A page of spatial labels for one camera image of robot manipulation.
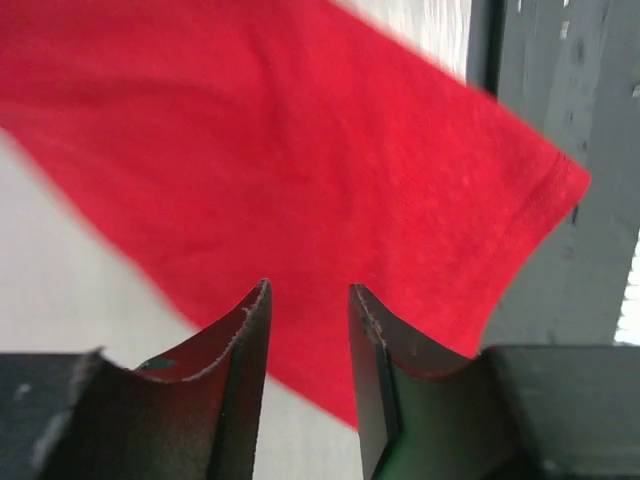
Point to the red t shirt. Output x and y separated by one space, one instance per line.
216 143

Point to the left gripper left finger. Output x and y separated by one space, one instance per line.
191 412

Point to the slotted cable duct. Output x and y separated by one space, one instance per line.
628 326

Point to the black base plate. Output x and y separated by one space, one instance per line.
571 70

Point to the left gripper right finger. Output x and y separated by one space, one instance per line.
511 412

